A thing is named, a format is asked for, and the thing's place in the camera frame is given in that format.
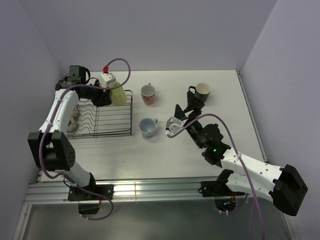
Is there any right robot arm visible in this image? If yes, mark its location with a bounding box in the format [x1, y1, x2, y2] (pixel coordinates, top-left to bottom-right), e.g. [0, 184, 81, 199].
[166, 91, 308, 216]

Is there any light blue mug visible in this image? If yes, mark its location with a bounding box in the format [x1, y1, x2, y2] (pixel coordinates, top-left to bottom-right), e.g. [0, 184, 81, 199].
[139, 118, 158, 139]

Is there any aluminium mounting rail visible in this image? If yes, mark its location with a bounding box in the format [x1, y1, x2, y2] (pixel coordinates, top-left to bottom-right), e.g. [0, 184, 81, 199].
[24, 176, 221, 205]

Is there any wire dish rack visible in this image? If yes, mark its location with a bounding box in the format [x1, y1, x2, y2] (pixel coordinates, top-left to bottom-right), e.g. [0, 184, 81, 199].
[66, 90, 133, 139]

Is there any black mug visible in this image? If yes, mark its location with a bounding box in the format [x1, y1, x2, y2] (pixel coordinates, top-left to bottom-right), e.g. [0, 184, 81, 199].
[188, 83, 211, 103]

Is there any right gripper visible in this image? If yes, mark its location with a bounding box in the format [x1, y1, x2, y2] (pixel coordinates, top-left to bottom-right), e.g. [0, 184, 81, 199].
[174, 90, 205, 149]

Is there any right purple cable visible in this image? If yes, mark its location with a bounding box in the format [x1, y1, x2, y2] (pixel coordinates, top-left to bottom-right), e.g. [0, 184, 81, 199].
[167, 113, 266, 240]

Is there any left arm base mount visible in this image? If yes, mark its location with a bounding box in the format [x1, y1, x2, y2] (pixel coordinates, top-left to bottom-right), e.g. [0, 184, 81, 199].
[67, 184, 114, 221]

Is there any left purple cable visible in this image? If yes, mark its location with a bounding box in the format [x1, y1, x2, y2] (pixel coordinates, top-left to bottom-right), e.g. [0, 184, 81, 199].
[39, 58, 132, 221]

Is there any purple cable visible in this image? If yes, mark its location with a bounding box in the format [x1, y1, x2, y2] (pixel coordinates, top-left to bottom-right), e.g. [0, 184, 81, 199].
[167, 113, 266, 240]
[39, 58, 132, 221]

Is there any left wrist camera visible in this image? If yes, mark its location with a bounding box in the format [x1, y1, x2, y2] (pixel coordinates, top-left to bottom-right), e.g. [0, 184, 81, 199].
[98, 66, 118, 89]

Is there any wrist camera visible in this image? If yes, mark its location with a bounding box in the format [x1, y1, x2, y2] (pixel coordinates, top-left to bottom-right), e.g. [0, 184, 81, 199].
[165, 116, 187, 138]
[98, 66, 118, 89]

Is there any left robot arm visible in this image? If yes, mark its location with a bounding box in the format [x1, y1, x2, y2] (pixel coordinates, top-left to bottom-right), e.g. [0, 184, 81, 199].
[27, 65, 112, 200]

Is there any pale yellow mug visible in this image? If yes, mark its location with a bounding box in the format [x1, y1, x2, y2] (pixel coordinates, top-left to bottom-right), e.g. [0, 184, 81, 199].
[109, 86, 127, 107]

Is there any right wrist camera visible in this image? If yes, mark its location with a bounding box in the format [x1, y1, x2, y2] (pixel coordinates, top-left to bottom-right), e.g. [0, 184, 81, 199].
[165, 116, 187, 138]

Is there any pink patterned mug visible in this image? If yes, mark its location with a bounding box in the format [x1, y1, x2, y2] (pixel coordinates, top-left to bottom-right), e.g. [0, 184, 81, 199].
[140, 83, 156, 105]

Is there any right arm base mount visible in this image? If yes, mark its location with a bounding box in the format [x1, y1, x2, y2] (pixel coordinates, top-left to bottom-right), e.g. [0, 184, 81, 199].
[198, 169, 245, 198]

